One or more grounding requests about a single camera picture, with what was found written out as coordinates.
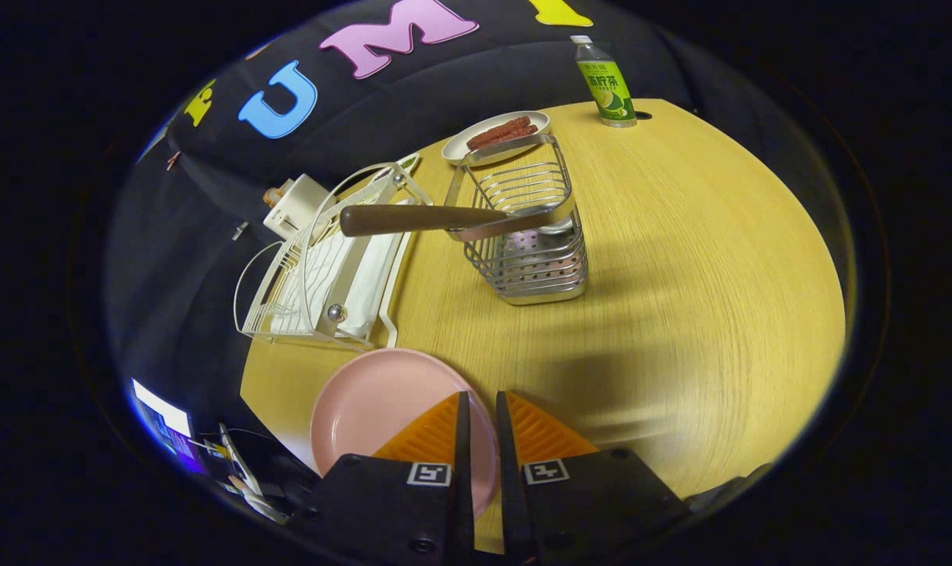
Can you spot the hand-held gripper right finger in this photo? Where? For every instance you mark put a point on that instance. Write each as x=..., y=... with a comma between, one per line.
x=509, y=487

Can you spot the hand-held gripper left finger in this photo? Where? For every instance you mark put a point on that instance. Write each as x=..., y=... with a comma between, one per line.
x=464, y=487

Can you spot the pink plate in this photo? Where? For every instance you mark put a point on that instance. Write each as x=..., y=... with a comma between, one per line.
x=373, y=409

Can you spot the beige plate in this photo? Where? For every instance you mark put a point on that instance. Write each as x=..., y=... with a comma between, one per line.
x=460, y=149

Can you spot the lit screen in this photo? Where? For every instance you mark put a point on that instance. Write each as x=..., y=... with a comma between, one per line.
x=161, y=413

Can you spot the white toaster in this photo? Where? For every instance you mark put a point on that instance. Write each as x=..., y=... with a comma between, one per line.
x=306, y=200

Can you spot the silver clip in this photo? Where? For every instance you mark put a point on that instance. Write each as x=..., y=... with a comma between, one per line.
x=240, y=229

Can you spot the toast bread slice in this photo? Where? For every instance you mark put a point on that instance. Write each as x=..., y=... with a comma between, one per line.
x=273, y=196

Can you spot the red-brown sausage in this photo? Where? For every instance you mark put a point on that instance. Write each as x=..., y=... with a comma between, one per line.
x=503, y=127
x=515, y=137

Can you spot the green label drink bottle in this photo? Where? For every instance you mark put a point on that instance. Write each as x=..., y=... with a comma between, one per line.
x=609, y=86

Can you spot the reddish clip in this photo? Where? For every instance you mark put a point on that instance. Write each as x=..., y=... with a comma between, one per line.
x=173, y=159

